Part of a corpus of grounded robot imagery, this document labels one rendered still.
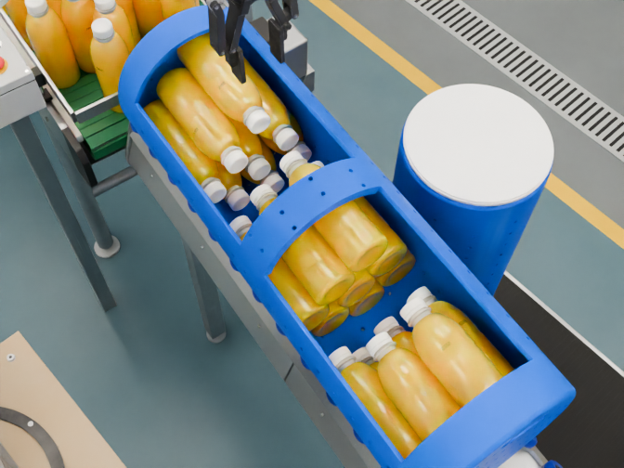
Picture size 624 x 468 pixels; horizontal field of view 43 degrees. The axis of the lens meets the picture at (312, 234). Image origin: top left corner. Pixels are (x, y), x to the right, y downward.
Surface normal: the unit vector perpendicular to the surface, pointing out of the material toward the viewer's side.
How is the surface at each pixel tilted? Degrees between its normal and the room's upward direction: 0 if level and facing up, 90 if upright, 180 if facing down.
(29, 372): 1
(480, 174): 0
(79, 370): 0
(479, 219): 90
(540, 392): 22
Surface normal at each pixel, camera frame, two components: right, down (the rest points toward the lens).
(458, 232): -0.22, 0.84
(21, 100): 0.57, 0.71
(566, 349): 0.01, -0.51
